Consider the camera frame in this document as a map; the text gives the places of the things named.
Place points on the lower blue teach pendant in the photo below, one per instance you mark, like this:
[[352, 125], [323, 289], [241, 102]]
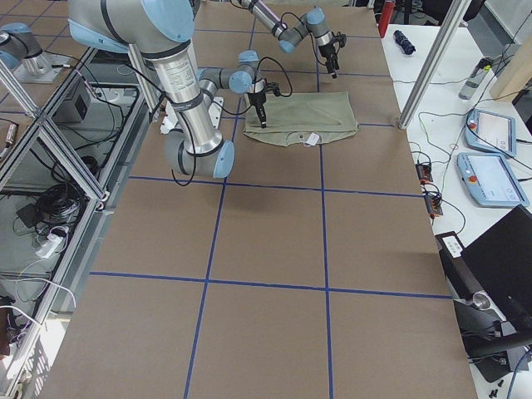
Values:
[[490, 181]]

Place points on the green long-sleeve shirt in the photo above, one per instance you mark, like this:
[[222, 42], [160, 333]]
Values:
[[290, 120]]

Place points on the white Miniso hang tag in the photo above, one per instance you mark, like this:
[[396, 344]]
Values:
[[312, 140]]

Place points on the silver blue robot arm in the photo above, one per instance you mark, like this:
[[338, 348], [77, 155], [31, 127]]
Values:
[[290, 30], [162, 32]]

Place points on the black box white label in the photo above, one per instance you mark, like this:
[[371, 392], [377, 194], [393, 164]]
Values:
[[457, 272]]

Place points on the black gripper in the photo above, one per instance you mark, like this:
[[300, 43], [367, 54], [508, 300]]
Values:
[[256, 100], [327, 51]]

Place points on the black monitor with stand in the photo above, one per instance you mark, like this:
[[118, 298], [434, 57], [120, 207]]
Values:
[[497, 329]]

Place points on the upper blue teach pendant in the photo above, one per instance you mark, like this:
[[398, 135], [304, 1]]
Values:
[[489, 131]]

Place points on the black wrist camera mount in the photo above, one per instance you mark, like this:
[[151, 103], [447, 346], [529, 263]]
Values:
[[273, 88]]

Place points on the aluminium frame post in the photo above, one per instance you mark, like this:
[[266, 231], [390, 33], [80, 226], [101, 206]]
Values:
[[442, 41]]

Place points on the blue teach pendant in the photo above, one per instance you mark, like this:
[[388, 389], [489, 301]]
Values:
[[489, 131], [490, 181]]

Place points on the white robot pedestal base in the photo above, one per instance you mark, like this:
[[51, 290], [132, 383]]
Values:
[[171, 121]]

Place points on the red cylinder bottle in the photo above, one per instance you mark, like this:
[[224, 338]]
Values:
[[385, 17]]

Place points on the dark folded umbrella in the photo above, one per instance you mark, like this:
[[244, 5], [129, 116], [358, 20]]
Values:
[[404, 43]]

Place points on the orange black electronics module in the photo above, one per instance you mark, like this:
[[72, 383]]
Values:
[[424, 174]]

